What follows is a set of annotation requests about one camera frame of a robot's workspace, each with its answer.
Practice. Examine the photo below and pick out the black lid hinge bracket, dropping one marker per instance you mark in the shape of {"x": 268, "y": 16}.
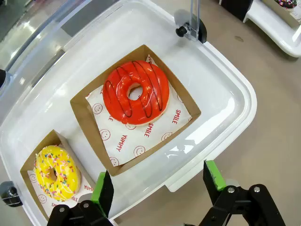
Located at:
{"x": 237, "y": 9}

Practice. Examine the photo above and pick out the brown cardboard donut tray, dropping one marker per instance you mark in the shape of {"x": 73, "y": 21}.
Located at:
{"x": 47, "y": 142}
{"x": 82, "y": 113}
{"x": 285, "y": 15}

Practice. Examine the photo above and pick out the yellow sprinkled donut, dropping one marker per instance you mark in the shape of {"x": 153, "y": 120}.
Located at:
{"x": 63, "y": 164}

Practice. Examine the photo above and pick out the chocolate sprinkled donut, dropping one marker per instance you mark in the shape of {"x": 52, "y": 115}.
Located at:
{"x": 287, "y": 3}

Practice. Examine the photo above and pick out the white display case base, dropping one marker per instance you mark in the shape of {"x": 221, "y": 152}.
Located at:
{"x": 211, "y": 94}
{"x": 270, "y": 26}

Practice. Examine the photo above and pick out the red glazed donut chocolate stripes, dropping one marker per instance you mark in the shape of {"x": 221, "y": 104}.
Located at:
{"x": 117, "y": 99}

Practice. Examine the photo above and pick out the clear dome display lid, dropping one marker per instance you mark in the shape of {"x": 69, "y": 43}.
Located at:
{"x": 35, "y": 42}

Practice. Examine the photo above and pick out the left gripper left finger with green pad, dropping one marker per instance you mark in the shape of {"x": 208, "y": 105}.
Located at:
{"x": 102, "y": 193}

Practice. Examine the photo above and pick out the black lid hinge knob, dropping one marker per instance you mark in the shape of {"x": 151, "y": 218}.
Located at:
{"x": 181, "y": 31}
{"x": 9, "y": 193}

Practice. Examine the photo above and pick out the white printed paper liner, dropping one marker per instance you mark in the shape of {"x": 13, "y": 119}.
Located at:
{"x": 131, "y": 141}
{"x": 85, "y": 188}

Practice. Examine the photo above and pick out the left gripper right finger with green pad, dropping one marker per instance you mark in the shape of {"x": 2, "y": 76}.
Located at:
{"x": 212, "y": 179}

